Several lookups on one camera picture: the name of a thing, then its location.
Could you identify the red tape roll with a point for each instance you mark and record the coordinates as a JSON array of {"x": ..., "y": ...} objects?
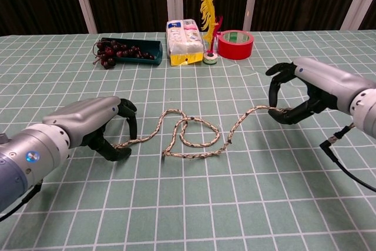
[{"x": 235, "y": 52}]

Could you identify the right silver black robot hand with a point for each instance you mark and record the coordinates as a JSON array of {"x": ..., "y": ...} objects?
[{"x": 326, "y": 80}]

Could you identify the dark red cherry bunch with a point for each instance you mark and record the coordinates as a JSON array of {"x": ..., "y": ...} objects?
[{"x": 107, "y": 52}]

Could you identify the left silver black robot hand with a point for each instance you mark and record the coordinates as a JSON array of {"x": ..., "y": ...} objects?
[{"x": 85, "y": 113}]

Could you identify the teal plastic tray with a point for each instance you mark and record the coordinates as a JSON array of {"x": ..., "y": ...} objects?
[{"x": 147, "y": 46}]

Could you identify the green checked tablecloth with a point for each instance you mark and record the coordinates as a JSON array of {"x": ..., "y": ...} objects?
[{"x": 188, "y": 204}]

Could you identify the yellow feather shuttlecock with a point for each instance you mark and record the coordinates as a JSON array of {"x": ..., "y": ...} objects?
[{"x": 210, "y": 60}]

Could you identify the white yellow snack package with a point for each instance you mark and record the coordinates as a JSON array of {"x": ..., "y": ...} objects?
[{"x": 182, "y": 45}]

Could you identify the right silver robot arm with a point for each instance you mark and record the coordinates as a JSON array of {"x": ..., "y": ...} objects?
[{"x": 367, "y": 110}]

